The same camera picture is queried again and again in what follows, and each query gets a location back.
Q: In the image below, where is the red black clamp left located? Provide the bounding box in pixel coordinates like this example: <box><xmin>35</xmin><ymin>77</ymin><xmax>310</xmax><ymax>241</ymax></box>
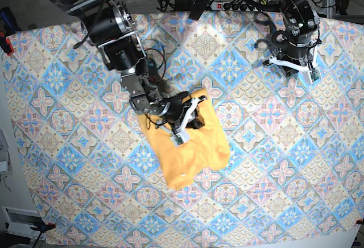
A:
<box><xmin>0</xmin><ymin>31</ymin><xmax>14</xmax><ymax>56</ymax></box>

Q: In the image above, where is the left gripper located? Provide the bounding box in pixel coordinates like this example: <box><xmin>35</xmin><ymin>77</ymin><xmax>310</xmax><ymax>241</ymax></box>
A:
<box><xmin>263</xmin><ymin>39</ymin><xmax>320</xmax><ymax>84</ymax></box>

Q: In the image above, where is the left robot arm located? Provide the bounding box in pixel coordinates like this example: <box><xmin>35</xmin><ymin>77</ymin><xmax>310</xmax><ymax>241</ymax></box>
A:
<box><xmin>263</xmin><ymin>0</ymin><xmax>321</xmax><ymax>84</ymax></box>

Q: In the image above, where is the yellow T-shirt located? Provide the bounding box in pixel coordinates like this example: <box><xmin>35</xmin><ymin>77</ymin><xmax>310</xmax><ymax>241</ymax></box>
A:
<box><xmin>137</xmin><ymin>88</ymin><xmax>230</xmax><ymax>190</ymax></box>

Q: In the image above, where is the white aluminium rail bottom left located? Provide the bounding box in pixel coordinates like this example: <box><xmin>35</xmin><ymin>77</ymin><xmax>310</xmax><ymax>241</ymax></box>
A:
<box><xmin>1</xmin><ymin>206</ymin><xmax>43</xmax><ymax>239</ymax></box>

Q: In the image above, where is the blue handled tool left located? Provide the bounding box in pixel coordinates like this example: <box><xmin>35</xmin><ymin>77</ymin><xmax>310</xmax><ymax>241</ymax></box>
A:
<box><xmin>1</xmin><ymin>7</ymin><xmax>21</xmax><ymax>35</ymax></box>

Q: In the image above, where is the patterned blue pink tablecloth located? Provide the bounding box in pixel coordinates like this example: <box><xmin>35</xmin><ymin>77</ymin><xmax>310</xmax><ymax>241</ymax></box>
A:
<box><xmin>1</xmin><ymin>12</ymin><xmax>363</xmax><ymax>247</ymax></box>

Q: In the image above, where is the black clamp on table edge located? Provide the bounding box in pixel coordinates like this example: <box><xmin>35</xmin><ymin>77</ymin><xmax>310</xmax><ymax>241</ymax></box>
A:
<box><xmin>188</xmin><ymin>0</ymin><xmax>210</xmax><ymax>20</ymax></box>

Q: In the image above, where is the white power strip red switch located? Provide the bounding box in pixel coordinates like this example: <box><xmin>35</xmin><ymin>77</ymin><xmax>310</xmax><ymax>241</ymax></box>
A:
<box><xmin>210</xmin><ymin>1</ymin><xmax>258</xmax><ymax>11</ymax></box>

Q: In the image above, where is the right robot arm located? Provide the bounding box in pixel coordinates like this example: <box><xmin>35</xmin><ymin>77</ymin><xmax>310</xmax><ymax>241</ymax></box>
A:
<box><xmin>50</xmin><ymin>0</ymin><xmax>206</xmax><ymax>146</ymax></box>

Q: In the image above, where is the orange black clamp bottom left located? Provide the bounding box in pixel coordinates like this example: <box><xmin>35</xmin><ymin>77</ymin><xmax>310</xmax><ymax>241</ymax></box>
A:
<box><xmin>30</xmin><ymin>222</ymin><xmax>56</xmax><ymax>233</ymax></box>

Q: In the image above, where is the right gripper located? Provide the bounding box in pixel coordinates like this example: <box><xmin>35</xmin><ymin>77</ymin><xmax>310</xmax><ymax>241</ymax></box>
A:
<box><xmin>155</xmin><ymin>92</ymin><xmax>206</xmax><ymax>147</ymax></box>

